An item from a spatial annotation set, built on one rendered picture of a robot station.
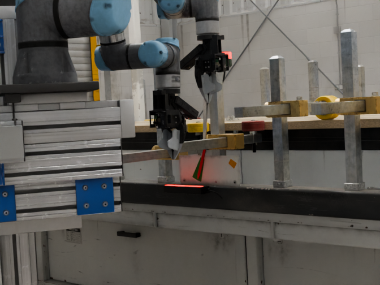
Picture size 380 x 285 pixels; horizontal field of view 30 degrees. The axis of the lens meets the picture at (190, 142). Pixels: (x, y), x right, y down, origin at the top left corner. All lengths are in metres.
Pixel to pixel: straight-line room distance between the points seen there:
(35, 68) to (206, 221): 1.05
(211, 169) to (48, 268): 1.39
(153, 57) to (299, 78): 9.10
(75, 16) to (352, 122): 0.89
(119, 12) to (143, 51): 0.40
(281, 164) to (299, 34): 8.89
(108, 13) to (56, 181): 0.40
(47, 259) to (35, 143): 1.93
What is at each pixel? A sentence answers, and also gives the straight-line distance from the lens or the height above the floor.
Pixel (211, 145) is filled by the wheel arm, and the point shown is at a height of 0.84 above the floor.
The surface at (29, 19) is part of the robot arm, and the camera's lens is 1.68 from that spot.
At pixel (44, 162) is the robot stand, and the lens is 1.65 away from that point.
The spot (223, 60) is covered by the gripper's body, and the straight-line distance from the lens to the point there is 2.25.
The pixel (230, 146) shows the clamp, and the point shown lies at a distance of 2.33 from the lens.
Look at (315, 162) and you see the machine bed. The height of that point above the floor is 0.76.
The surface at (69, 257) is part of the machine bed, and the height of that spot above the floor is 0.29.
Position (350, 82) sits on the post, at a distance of 2.10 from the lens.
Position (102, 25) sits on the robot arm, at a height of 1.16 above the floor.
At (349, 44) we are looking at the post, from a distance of 2.10.
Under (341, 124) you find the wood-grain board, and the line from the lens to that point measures 2.35.
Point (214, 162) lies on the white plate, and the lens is 2.38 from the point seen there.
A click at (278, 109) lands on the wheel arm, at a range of 2.14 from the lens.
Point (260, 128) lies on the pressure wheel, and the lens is 2.46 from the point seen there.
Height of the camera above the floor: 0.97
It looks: 3 degrees down
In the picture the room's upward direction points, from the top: 3 degrees counter-clockwise
